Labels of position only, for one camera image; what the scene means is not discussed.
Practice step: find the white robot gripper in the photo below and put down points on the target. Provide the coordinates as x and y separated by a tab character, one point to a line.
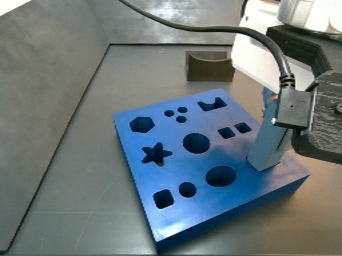
252	59

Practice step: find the light blue rectangular block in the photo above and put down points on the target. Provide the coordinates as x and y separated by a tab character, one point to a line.
269	144

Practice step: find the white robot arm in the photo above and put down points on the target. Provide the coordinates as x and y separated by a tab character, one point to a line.
305	28

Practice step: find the blue foam shape board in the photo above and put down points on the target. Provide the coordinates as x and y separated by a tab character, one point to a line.
185	147

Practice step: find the black curved plastic holder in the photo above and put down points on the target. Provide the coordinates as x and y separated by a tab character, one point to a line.
208	66

